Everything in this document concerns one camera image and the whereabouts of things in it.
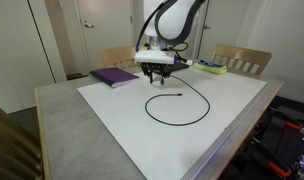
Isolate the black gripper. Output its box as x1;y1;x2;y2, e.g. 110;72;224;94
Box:
140;63;175;86

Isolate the white power adapter brick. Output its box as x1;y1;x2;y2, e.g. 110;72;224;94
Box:
151;74;165;88

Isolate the black charging cable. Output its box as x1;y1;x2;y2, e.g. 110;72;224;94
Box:
144;74;212;127

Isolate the black closed laptop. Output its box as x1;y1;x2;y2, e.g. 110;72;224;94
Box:
165;61;190;75

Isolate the purple notebook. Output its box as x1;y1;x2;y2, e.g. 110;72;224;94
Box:
89;67;141;89

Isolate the wooden chair beside purple notebook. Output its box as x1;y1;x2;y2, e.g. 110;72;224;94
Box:
100;45;150;70

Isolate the blue microfibre cloth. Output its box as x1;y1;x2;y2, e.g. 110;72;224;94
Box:
197;59;223;68

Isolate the yellow microfibre cloth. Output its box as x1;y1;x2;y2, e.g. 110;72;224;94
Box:
192;62;228;76

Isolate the white room door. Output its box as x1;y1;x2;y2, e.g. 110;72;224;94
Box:
73;0;135;73

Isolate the large white board mat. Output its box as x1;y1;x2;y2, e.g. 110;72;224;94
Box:
76;64;269;180

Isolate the white door beside closet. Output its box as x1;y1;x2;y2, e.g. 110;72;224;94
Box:
200;0;250;61

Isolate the wooden chair beside cloths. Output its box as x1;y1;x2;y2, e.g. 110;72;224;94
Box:
210;43;273;76

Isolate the orange and black clamp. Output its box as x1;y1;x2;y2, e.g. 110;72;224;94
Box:
251;138;293;179
270;108;304;132

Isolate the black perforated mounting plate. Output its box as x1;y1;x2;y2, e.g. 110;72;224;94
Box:
255;105;304;180

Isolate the wooden slat-back chair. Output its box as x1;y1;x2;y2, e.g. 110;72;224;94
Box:
0;101;45;180

